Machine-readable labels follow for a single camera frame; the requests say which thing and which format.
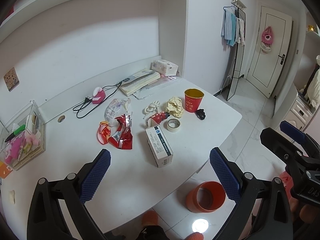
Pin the white medicine box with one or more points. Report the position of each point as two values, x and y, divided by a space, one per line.
159 146

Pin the red crumpled snack wrapper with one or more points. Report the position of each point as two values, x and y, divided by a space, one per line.
122 138

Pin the orange trash bin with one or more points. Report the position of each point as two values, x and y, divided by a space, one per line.
206 197

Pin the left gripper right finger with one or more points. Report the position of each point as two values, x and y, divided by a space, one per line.
263 202

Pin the cookie picture wall sticker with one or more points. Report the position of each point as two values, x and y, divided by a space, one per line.
11 79

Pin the pink bag on door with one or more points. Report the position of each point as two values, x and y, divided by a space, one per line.
267 40

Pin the hanging clothes on rack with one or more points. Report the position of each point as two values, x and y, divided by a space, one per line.
233 27

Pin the clear plastic document sleeve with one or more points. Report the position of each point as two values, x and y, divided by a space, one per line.
155 86

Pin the orange red ribbon wrapper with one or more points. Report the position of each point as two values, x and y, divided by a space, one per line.
103 132

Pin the roll of masking tape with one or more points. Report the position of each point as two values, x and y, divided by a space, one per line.
173 125

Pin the red paper cup gold inside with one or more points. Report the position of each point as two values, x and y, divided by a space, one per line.
193 98

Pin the yellow paper ball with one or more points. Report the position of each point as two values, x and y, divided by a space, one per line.
174 107

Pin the person's right hand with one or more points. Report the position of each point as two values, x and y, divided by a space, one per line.
300 211

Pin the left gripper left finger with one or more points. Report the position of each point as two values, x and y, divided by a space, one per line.
46 220

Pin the white cabinet drawers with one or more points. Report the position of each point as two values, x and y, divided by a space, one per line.
300 113

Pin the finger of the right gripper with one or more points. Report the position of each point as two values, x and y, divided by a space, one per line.
306 141
283 148

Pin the clear acrylic organizer box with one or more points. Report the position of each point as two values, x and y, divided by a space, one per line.
24 137

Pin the red gourd-shaped toy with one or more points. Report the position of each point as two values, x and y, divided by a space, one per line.
157 118

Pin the white door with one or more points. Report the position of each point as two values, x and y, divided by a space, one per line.
265 68

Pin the black hair scrunchie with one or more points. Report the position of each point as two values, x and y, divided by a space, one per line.
200 114

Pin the tissue pack floral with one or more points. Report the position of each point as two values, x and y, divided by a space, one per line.
164 67

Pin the white plastic bag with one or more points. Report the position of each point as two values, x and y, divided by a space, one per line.
116 108

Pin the black framed standing mirror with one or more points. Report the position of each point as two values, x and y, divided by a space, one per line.
234 65

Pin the open thick book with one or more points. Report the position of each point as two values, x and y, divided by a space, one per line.
138 80

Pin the pink white charger device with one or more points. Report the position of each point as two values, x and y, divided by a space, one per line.
98 95

